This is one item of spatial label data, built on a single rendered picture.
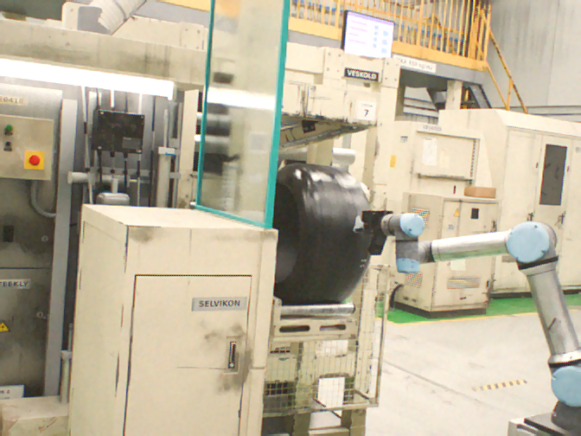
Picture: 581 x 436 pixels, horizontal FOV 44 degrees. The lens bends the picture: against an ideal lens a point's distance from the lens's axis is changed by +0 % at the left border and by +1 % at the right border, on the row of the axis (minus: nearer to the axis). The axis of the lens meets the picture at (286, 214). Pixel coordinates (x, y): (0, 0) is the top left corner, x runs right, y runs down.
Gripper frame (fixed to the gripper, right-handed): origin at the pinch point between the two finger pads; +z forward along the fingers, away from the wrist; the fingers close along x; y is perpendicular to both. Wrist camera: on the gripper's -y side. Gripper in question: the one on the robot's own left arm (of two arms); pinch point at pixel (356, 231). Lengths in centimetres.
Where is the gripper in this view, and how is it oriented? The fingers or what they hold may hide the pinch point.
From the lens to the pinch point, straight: 261.2
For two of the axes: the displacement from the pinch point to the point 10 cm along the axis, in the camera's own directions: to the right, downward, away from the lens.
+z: -4.5, 0.2, 8.9
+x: -8.9, -0.4, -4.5
